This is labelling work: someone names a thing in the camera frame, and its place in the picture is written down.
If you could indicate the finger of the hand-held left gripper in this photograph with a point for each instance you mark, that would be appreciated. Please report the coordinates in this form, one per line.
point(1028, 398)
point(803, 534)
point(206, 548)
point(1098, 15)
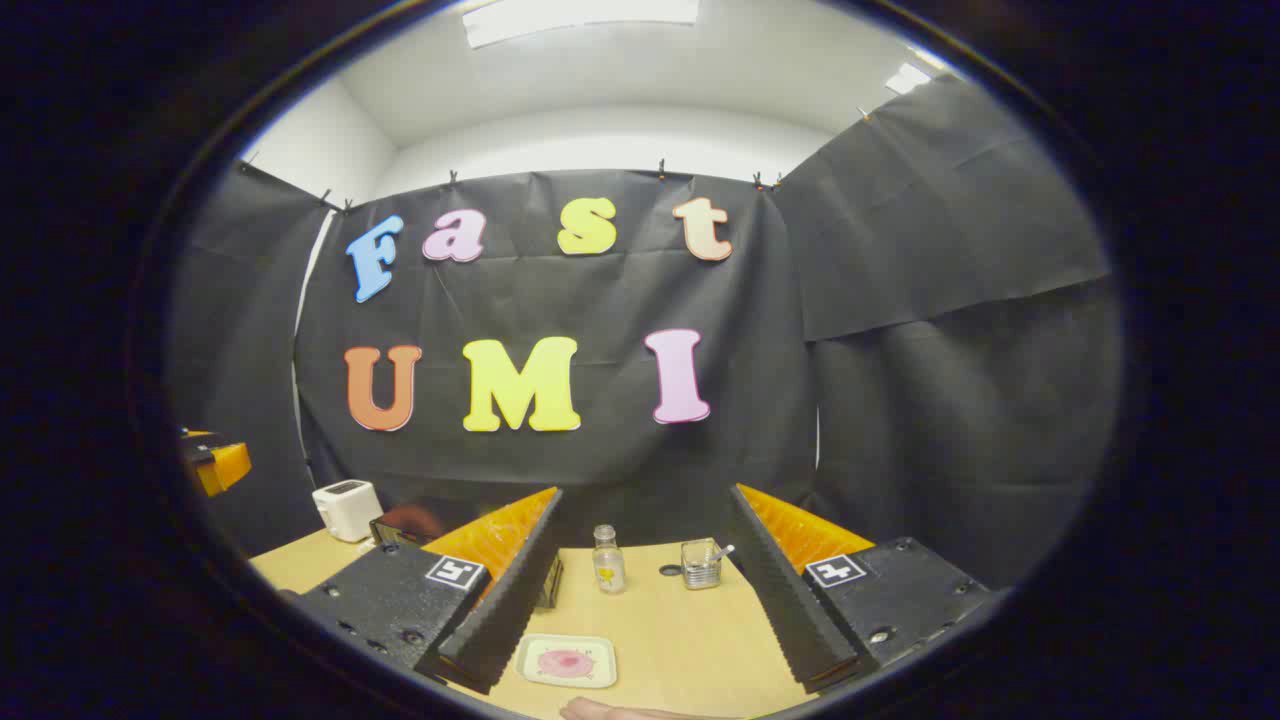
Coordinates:
point(225, 465)

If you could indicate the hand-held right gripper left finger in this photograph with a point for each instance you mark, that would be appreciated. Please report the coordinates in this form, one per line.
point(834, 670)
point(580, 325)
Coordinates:
point(510, 610)

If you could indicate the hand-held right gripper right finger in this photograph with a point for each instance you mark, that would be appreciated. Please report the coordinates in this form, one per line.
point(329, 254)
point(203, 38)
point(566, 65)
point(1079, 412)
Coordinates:
point(785, 610)

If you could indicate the white square plate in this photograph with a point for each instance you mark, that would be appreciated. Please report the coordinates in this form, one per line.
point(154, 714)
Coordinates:
point(540, 672)

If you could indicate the pink round food slice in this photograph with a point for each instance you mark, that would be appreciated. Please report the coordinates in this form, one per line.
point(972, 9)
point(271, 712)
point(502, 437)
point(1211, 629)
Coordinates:
point(567, 663)

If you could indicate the black electric oven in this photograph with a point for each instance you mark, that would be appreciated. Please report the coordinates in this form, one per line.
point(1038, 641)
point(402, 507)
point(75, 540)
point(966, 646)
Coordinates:
point(400, 525)

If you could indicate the metal mesh holder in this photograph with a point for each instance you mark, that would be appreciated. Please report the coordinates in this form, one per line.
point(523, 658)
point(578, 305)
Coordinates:
point(700, 570)

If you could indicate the clear glass bottle yellow label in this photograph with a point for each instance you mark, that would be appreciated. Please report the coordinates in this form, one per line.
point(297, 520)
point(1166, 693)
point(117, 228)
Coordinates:
point(608, 565)

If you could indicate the white toaster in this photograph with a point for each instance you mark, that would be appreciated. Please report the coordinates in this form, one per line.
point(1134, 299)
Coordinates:
point(347, 510)

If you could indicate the small ceiling light panel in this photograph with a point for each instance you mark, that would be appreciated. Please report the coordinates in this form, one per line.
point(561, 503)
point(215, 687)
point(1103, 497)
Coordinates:
point(908, 78)

